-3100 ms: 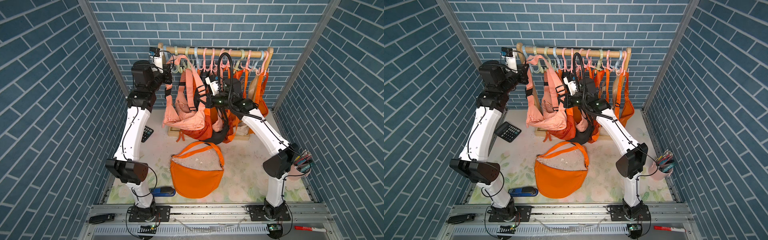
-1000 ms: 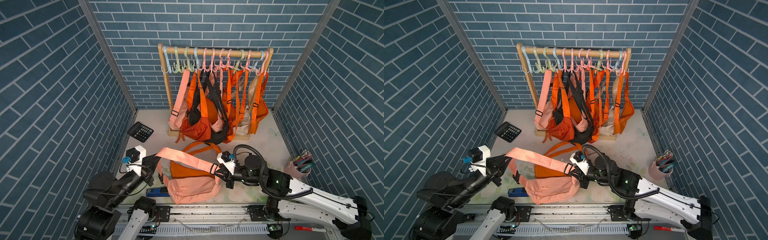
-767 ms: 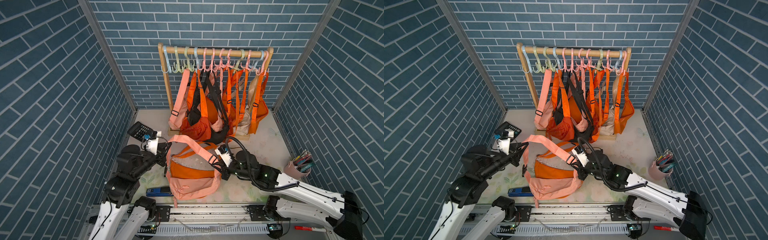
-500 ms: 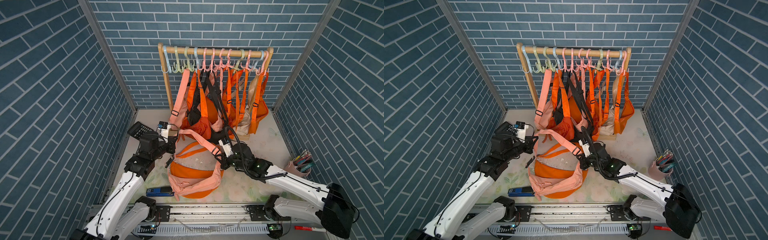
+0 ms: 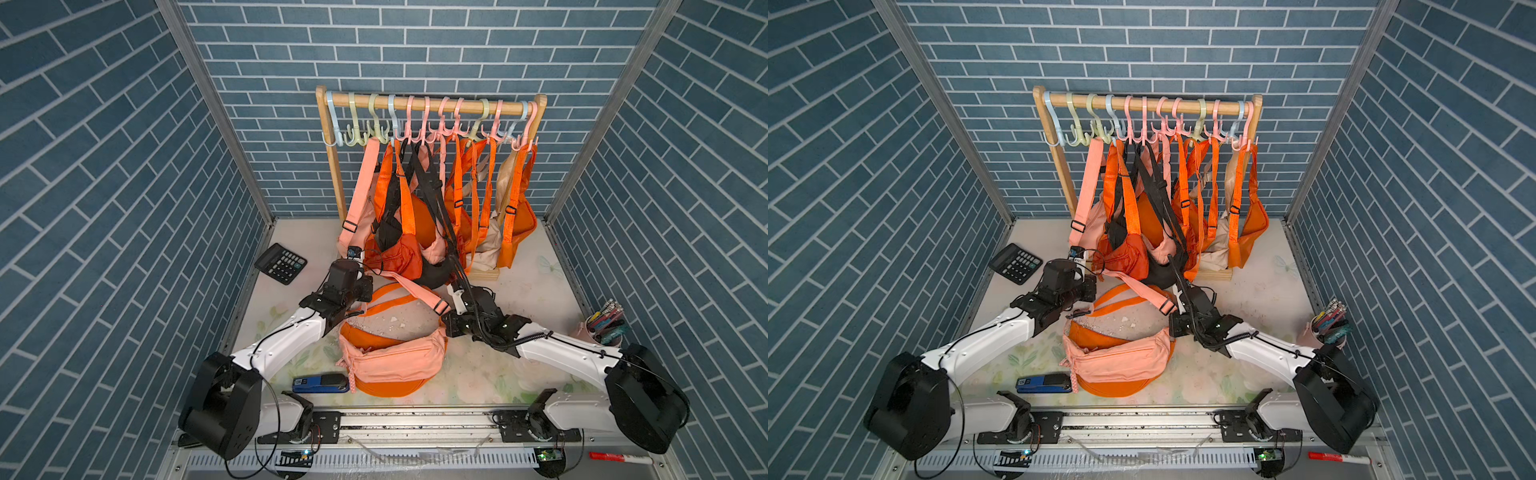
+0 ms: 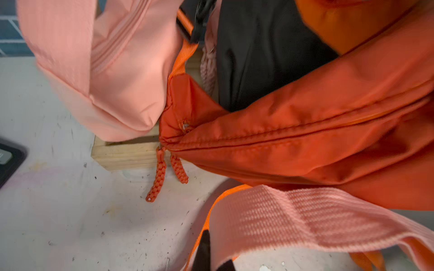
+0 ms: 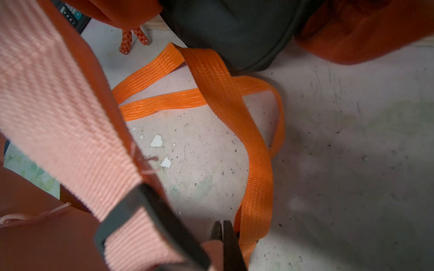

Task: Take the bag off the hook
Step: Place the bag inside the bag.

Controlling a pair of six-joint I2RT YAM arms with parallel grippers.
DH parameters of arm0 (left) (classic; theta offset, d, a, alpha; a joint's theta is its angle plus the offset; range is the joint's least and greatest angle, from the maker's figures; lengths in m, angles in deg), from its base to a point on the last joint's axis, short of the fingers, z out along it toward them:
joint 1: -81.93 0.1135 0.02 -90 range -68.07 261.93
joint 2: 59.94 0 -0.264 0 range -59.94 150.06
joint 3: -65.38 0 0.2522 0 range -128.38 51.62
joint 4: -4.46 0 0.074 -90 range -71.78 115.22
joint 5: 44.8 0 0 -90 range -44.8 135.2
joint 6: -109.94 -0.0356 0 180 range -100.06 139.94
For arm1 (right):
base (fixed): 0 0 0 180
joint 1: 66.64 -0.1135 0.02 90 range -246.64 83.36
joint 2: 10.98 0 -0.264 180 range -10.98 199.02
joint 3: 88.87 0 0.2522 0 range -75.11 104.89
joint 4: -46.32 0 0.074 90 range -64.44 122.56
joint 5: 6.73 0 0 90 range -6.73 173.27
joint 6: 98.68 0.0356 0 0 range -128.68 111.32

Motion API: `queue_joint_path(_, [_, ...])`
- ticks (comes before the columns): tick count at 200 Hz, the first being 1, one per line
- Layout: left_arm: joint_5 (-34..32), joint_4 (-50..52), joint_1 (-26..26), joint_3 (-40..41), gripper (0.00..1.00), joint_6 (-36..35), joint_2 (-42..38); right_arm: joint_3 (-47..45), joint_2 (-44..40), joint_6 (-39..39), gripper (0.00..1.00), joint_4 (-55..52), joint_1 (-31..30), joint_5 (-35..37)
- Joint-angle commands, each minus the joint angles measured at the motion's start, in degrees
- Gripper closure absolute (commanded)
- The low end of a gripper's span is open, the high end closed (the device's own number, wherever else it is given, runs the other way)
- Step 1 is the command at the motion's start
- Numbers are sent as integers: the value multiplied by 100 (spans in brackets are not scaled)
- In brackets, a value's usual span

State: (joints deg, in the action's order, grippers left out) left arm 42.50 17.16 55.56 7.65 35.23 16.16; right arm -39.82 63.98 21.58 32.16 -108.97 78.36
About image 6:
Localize dark red-orange bag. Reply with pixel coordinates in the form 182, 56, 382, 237
148, 1, 434, 211

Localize small pink sling bag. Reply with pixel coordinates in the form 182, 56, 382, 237
16, 1, 182, 142

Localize black desk calculator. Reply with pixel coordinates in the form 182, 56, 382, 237
1, 138, 28, 187

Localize wooden hanging rack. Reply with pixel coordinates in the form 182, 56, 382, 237
90, 47, 204, 172

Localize orange bag behind black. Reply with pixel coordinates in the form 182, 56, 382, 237
295, 0, 418, 55

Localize large pink sling bag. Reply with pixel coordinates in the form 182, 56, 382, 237
182, 184, 434, 271

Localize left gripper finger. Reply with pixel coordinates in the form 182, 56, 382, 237
191, 229, 236, 271

